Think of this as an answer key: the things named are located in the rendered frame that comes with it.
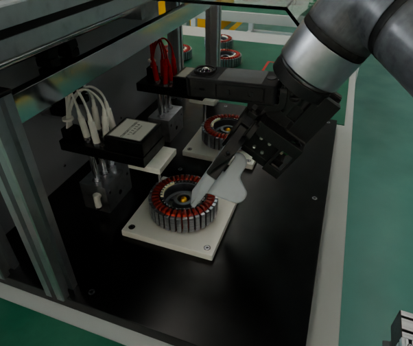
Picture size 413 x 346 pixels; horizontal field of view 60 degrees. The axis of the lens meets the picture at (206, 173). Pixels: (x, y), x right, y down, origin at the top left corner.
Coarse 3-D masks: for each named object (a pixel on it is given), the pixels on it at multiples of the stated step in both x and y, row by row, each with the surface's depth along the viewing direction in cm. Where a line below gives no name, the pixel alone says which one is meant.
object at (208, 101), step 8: (184, 72) 71; (144, 80) 74; (152, 80) 74; (176, 80) 70; (184, 80) 69; (144, 88) 73; (152, 88) 72; (160, 88) 72; (168, 88) 71; (176, 88) 71; (184, 88) 70; (160, 96) 74; (168, 96) 78; (176, 96) 71; (184, 96) 71; (160, 104) 75; (168, 104) 80; (208, 104) 71; (160, 112) 76
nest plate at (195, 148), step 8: (200, 128) 81; (200, 136) 78; (192, 144) 76; (200, 144) 76; (184, 152) 74; (192, 152) 73; (200, 152) 73; (208, 152) 73; (216, 152) 73; (240, 152) 73; (208, 160) 73; (232, 160) 71; (248, 160) 71; (248, 168) 70
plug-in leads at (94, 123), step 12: (72, 96) 51; (96, 96) 51; (96, 108) 55; (108, 108) 54; (72, 120) 54; (84, 120) 53; (96, 120) 56; (108, 120) 55; (72, 132) 54; (84, 132) 54; (96, 132) 52; (96, 144) 53
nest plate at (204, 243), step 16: (144, 208) 59; (224, 208) 59; (128, 224) 56; (144, 224) 56; (224, 224) 56; (144, 240) 55; (160, 240) 54; (176, 240) 54; (192, 240) 54; (208, 240) 54; (208, 256) 52
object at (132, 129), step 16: (80, 128) 58; (128, 128) 53; (144, 128) 53; (160, 128) 54; (64, 144) 55; (80, 144) 54; (112, 144) 52; (128, 144) 50; (144, 144) 50; (160, 144) 55; (112, 160) 53; (128, 160) 52; (144, 160) 51; (160, 160) 53; (96, 176) 58
